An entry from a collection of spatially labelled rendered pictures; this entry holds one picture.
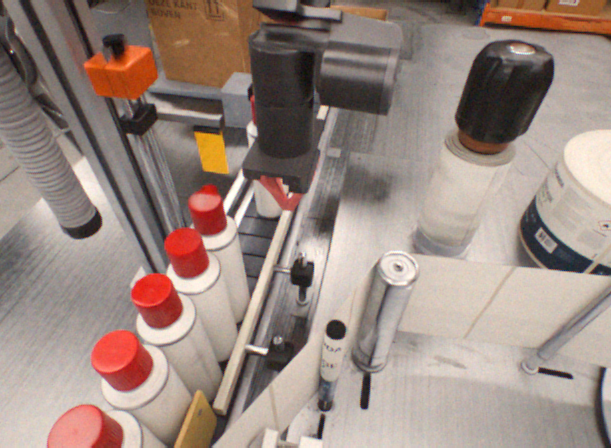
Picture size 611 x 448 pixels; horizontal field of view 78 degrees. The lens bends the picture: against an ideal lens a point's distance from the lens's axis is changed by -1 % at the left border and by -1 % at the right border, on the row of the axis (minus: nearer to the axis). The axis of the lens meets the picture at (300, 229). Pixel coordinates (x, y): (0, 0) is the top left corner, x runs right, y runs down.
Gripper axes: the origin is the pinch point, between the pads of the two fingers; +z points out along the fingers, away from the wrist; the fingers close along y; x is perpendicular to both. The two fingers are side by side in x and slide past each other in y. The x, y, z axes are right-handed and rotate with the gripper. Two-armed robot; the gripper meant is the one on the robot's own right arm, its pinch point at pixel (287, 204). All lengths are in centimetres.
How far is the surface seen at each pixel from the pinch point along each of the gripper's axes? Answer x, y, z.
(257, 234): 6.8, 5.5, 13.5
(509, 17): -106, 358, 90
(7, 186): 178, 80, 102
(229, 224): 4.3, -7.4, -3.2
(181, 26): 40, 55, 2
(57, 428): 7.0, -29.0, -7.1
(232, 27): 27, 54, 1
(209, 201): 5.5, -8.1, -7.0
